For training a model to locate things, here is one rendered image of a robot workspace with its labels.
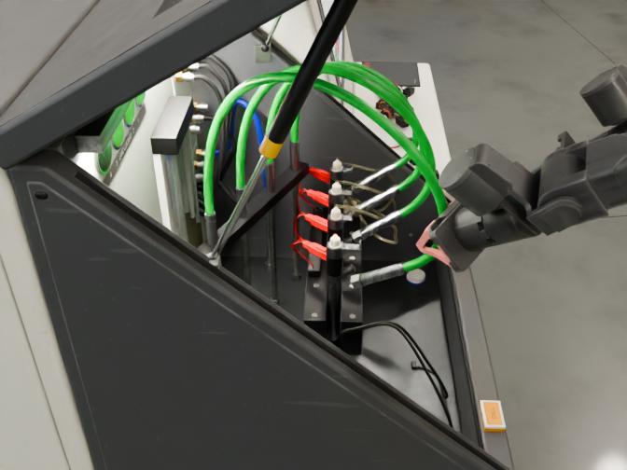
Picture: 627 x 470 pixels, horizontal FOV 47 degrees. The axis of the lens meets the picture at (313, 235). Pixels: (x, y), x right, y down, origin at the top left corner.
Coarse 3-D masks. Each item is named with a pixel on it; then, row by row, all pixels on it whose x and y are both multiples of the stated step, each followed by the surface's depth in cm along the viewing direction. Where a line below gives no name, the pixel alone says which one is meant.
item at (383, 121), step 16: (256, 80) 96; (272, 80) 95; (288, 80) 94; (320, 80) 92; (240, 96) 99; (336, 96) 92; (352, 96) 91; (224, 112) 101; (368, 112) 91; (384, 128) 91; (208, 144) 105; (400, 144) 92; (208, 160) 107; (416, 160) 92; (208, 176) 109; (432, 176) 92; (208, 192) 111; (432, 192) 94; (208, 208) 113; (432, 256) 99
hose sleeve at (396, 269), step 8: (400, 264) 103; (368, 272) 107; (376, 272) 105; (384, 272) 104; (392, 272) 104; (400, 272) 103; (408, 272) 103; (360, 280) 107; (368, 280) 106; (376, 280) 106
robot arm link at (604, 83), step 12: (612, 72) 97; (624, 72) 99; (588, 84) 101; (600, 84) 96; (612, 84) 96; (624, 84) 97; (588, 96) 98; (600, 96) 97; (612, 96) 96; (624, 96) 96; (600, 108) 98; (612, 108) 97; (624, 108) 97; (600, 120) 99; (612, 120) 98
